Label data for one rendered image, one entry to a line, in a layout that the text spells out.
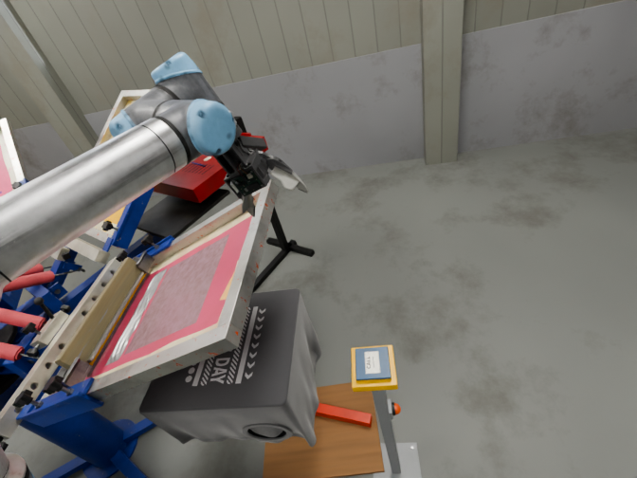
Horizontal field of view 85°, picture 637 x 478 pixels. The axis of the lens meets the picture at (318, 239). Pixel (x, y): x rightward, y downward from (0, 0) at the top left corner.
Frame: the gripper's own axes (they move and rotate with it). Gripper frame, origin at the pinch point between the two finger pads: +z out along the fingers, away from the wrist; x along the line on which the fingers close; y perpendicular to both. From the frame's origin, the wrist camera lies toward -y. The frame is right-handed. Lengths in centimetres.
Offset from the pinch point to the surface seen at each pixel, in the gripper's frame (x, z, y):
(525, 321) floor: 51, 171, -62
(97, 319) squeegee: -72, 7, 5
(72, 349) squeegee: -72, 6, 16
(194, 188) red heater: -79, 16, -86
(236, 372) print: -44, 43, 11
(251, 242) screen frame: -12.9, 6.1, 1.0
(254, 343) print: -40, 44, 1
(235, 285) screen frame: -14.0, 6.2, 15.2
